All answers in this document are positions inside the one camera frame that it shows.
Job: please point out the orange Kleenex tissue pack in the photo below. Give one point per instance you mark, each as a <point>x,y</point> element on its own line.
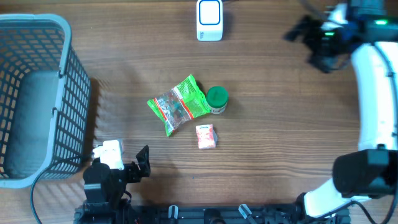
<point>206,135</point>

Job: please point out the grey plastic shopping basket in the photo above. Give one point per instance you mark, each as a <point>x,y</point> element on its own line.
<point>45,98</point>

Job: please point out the green lid jar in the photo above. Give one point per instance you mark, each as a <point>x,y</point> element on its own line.
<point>217,99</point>

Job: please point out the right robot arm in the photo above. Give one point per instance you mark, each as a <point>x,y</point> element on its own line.
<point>367,34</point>

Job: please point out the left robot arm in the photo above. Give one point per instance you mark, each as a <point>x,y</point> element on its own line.
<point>104,189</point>

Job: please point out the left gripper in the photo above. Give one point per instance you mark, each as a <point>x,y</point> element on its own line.
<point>135,175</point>

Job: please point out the white barcode scanner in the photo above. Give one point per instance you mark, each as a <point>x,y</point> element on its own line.
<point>209,18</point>

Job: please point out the green Haribo candy bag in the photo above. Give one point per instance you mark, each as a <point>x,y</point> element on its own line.
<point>184,102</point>

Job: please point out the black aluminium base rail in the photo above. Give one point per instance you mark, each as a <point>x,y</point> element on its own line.
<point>278,214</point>

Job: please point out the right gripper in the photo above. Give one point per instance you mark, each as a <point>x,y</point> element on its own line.
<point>328,63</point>

